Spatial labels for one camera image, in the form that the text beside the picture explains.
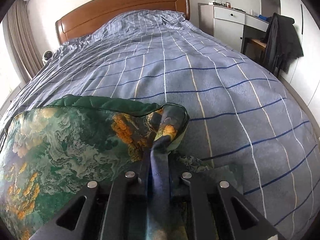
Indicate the black jacket on chair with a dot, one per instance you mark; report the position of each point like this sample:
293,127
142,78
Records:
283,44

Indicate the white wardrobe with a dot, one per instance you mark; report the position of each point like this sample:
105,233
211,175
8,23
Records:
303,73

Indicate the white round fan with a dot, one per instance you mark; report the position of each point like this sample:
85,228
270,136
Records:
47,55

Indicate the wooden chair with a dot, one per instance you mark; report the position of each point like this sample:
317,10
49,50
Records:
258,48

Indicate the green landscape print padded jacket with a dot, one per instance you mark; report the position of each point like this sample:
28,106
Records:
58,163

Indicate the beige curtain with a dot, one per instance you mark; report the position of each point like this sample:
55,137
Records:
25,52

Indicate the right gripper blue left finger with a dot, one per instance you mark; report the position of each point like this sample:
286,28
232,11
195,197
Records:
126,207

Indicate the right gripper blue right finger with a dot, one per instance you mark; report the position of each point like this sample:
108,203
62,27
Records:
190,185

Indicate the white desk with drawers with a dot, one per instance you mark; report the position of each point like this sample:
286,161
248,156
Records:
230,26

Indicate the brown wooden headboard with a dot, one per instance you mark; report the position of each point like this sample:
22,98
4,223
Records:
90,16

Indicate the blue checked duvet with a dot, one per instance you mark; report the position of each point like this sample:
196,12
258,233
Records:
242,119

